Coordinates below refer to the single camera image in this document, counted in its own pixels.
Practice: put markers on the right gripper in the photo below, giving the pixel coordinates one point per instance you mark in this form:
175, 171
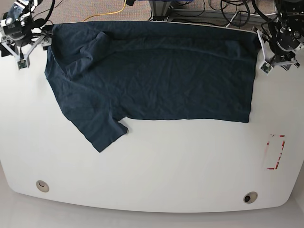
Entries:
21, 49

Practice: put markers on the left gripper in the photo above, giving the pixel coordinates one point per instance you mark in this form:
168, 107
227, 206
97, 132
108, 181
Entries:
275, 60

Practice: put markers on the dark blue t-shirt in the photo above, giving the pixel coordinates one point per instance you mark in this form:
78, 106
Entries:
103, 72

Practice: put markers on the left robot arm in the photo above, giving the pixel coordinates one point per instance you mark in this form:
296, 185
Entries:
282, 36

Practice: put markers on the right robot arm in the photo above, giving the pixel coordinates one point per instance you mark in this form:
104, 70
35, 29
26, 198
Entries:
21, 33

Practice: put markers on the red tape rectangle marking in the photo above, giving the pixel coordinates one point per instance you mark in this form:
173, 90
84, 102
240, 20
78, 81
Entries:
274, 150

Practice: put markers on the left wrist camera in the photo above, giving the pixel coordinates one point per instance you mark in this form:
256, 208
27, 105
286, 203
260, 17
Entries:
266, 67

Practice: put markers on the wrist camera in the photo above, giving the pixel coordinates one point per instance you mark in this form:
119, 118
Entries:
266, 67
23, 63

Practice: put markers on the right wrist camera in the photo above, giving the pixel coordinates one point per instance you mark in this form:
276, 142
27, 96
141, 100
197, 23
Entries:
23, 63

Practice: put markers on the right table cable grommet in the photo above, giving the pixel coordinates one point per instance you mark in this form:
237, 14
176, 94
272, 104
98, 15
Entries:
251, 197

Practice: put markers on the table cable grommet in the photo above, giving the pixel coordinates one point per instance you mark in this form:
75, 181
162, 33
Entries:
42, 186
251, 197

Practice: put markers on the left table cable grommet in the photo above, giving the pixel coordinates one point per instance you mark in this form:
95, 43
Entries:
42, 186

